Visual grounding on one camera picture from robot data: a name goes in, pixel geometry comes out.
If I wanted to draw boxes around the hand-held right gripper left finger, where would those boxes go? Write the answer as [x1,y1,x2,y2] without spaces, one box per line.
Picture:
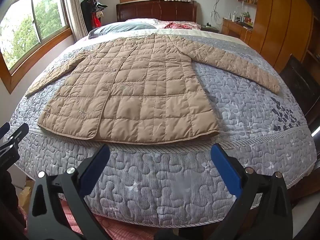
[26,144,112,240]

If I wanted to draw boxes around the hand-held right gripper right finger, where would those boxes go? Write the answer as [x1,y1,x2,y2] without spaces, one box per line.
[210,144,294,240]

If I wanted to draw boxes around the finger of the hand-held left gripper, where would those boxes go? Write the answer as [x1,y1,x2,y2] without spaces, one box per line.
[1,123,29,155]
[0,123,11,140]

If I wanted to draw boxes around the beige quilted jacket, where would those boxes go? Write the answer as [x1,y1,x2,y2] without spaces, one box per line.
[25,34,281,145]

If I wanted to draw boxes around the wooden coat rack with clothes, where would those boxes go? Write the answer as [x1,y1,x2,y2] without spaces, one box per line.
[80,0,108,37]

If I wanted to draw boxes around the cardboard box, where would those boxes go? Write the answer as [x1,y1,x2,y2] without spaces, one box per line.
[14,179,35,214]

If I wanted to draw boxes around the grey quilted bedspread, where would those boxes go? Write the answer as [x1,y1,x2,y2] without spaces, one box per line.
[9,27,318,227]

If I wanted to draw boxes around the person's pink checked clothing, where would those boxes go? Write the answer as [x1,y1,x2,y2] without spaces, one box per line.
[20,200,175,240]

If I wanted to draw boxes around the large wooden-framed window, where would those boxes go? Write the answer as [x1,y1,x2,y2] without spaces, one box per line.
[0,0,73,93]

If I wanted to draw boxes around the beige curtain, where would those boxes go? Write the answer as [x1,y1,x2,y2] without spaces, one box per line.
[61,0,88,47]

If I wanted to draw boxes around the wooden desk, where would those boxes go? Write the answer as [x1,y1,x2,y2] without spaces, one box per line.
[221,17,254,45]

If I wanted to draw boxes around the grey pillow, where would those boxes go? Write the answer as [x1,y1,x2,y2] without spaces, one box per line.
[89,21,157,39]

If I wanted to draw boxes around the red patterned cloth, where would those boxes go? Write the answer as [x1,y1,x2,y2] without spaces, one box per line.
[162,22,200,30]

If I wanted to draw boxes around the wooden wardrobe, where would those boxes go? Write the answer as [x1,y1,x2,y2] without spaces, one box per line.
[249,0,318,73]

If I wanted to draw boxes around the dark wooden headboard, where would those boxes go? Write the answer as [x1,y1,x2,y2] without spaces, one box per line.
[116,0,198,22]

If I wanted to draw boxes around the hanging wall cables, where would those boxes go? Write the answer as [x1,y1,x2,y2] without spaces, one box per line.
[210,0,224,25]

